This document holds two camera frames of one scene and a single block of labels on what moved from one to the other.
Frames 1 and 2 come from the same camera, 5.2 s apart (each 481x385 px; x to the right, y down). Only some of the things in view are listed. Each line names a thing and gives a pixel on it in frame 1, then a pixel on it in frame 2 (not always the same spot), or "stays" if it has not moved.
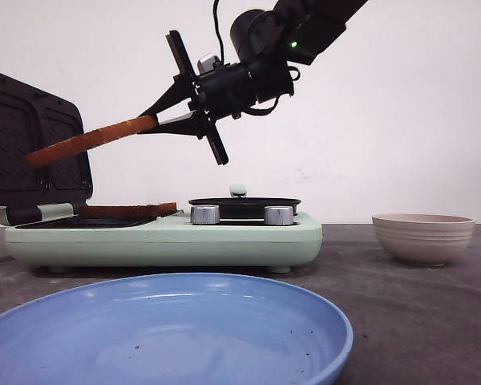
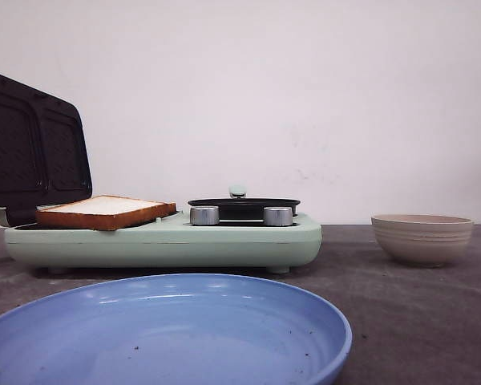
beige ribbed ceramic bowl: [429, 240] stays
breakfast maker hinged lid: [20, 118] stays
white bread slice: [90, 137] to [100, 212]
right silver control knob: [278, 215] stays
